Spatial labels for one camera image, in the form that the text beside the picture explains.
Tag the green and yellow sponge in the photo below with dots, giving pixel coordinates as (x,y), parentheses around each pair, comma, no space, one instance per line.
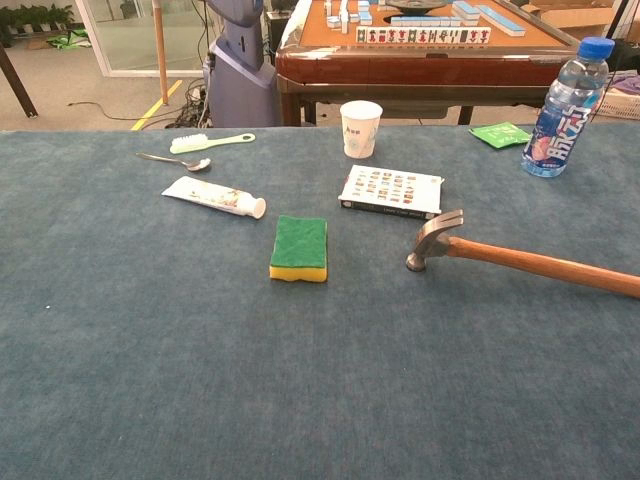
(299,245)

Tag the white cover book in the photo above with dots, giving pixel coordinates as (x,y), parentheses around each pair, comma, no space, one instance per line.
(390,190)

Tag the white paper cup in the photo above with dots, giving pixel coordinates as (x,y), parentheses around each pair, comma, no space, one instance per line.
(360,135)

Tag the white toothpaste tube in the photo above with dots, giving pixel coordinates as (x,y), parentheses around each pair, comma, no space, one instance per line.
(215,196)

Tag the metal spoon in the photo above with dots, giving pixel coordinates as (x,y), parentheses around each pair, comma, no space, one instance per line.
(200,164)

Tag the light green brush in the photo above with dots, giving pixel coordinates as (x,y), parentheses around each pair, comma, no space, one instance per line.
(187,144)

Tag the brown mahjong table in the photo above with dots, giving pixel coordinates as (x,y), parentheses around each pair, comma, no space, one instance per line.
(400,65)

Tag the blue felt table cover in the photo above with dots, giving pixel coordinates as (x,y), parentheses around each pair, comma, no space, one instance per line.
(150,350)

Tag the green packet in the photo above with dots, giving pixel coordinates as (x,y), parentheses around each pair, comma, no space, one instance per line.
(500,135)

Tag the row of face-up mahjong tiles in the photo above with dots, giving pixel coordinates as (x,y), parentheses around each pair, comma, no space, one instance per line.
(425,36)

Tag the row of blue-backed mahjong tiles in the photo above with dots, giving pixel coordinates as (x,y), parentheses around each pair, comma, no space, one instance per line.
(425,21)

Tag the wooden pole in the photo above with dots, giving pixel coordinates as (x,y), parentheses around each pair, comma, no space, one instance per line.
(160,50)

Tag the blue cap drink bottle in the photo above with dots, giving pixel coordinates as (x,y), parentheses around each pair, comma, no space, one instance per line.
(565,125)

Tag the white framed glass partition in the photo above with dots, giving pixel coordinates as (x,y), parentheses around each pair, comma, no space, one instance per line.
(107,65)

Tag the long diagonal mahjong tile row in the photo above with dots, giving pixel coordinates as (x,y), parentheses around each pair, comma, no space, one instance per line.
(502,21)

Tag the green bag on floor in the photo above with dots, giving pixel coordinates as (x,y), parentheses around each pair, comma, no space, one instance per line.
(70,40)

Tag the white plastic basket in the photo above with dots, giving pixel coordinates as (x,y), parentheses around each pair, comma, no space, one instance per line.
(620,106)

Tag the dark table leg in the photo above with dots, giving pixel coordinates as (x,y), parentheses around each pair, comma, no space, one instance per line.
(17,85)

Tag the purple cloth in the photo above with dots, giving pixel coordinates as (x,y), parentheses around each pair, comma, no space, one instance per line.
(627,82)

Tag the potted green plants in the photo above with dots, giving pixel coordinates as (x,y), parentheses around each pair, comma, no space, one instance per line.
(35,17)

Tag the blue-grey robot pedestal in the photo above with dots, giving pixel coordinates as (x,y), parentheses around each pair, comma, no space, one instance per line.
(240,85)

